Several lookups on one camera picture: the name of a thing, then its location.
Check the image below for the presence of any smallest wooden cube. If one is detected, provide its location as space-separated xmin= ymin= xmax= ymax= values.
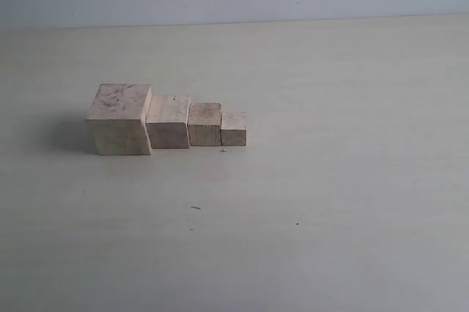
xmin=221 ymin=111 xmax=247 ymax=146

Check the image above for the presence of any third largest wooden cube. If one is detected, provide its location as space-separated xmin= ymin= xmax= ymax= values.
xmin=188 ymin=103 xmax=221 ymax=146

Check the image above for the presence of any second largest wooden cube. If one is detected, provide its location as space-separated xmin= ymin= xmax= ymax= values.
xmin=146 ymin=95 xmax=191 ymax=149

